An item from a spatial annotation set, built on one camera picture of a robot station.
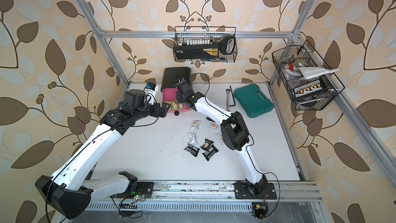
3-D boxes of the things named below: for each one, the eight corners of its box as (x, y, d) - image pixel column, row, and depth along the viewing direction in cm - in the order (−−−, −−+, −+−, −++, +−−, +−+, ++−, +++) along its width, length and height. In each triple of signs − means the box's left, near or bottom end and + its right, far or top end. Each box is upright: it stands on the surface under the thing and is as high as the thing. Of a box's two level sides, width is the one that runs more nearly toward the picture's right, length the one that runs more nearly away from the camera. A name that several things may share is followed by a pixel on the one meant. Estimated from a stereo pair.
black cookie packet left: (184, 151, 89) (184, 149, 87) (188, 144, 91) (188, 143, 89) (196, 157, 87) (196, 155, 85) (199, 150, 89) (199, 148, 87)
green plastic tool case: (250, 120, 101) (252, 116, 98) (231, 93, 116) (232, 90, 113) (275, 109, 107) (277, 106, 104) (253, 86, 122) (255, 82, 118)
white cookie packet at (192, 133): (187, 144, 91) (187, 143, 90) (188, 129, 98) (188, 127, 96) (197, 144, 91) (197, 143, 90) (198, 129, 98) (198, 127, 96)
